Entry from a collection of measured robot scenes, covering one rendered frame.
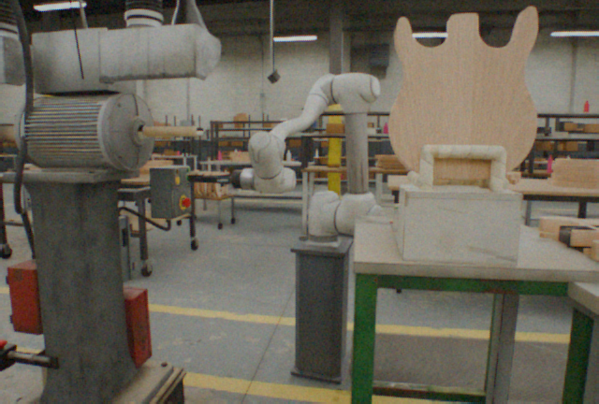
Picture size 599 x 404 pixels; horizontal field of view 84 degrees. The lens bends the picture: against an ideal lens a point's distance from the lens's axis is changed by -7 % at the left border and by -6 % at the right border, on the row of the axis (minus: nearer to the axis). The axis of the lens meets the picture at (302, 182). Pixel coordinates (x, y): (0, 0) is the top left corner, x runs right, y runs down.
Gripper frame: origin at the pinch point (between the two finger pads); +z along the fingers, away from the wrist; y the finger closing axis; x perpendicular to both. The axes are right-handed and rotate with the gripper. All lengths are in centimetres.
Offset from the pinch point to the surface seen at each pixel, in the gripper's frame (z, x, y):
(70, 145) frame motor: 22.0, 13.7, -42.4
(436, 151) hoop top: -84, 13, -50
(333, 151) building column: -14, 3, 654
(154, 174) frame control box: 11.5, 2.5, -12.4
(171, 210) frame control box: 4.8, -11.6, -12.3
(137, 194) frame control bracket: 14.1, -4.5, -20.5
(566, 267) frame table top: -115, -14, -51
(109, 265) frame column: 21.1, -29.1, -28.8
